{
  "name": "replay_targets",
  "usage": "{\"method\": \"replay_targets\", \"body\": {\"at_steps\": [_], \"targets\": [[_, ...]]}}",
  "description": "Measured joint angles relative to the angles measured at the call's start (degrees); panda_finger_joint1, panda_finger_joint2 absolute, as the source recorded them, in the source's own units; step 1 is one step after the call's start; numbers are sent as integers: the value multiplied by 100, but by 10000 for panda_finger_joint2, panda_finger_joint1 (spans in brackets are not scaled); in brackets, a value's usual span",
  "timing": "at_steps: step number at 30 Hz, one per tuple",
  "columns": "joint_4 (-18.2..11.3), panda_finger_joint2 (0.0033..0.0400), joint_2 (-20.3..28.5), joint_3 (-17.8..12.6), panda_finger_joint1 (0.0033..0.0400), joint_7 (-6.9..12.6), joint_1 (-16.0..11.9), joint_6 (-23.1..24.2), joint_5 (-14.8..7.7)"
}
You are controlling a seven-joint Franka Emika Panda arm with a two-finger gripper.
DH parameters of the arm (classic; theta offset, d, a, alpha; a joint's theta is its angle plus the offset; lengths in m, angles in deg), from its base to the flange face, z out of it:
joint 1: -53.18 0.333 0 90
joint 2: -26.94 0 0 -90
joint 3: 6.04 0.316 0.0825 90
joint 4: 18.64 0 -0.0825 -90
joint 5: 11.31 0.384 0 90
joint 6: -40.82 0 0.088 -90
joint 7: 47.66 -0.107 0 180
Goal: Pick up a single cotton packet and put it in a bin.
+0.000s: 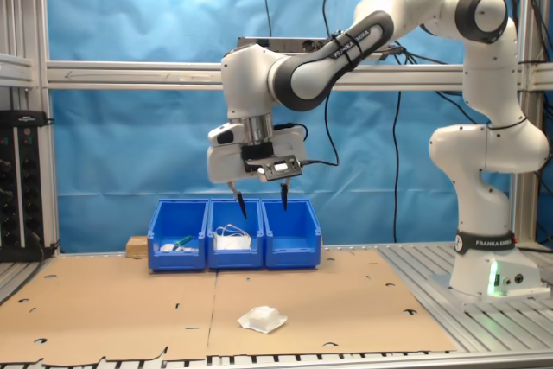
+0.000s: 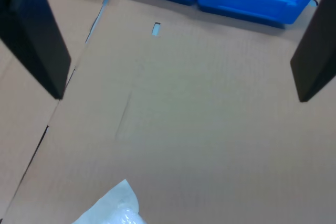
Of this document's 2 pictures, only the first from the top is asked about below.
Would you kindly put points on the cotton packet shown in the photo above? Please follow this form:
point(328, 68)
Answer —
point(263, 319)

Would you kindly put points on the blue bin with cotton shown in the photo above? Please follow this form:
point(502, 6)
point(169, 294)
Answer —
point(289, 256)

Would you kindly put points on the stack of white face masks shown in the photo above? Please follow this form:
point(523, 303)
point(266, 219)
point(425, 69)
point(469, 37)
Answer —
point(231, 243)

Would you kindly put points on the blue bin with masks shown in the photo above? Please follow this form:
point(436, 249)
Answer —
point(233, 258)

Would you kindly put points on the blue bin with syringes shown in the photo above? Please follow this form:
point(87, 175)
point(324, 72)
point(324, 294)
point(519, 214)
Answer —
point(177, 261)

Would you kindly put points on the white printed long packet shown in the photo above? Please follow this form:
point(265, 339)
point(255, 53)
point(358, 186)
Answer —
point(166, 248)

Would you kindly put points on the chipboard wooden block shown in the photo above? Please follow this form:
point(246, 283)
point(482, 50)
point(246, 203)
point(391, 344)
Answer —
point(136, 248)

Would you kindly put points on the brown cardboard sheet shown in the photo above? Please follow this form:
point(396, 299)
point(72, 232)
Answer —
point(108, 308)
point(324, 308)

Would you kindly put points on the horizontal aluminium beam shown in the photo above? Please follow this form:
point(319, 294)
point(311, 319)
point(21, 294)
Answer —
point(129, 75)

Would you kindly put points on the grey power strip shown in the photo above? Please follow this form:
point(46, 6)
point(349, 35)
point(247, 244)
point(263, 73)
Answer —
point(281, 45)

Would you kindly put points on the black equipment rack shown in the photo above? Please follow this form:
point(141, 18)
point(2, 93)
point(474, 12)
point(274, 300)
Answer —
point(21, 192)

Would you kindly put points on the short aluminium beam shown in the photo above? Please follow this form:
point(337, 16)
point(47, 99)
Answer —
point(17, 68)

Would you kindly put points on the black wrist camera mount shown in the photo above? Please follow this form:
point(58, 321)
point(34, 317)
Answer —
point(276, 168)

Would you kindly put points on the aluminium frame post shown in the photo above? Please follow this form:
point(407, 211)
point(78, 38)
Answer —
point(525, 213)
point(36, 19)

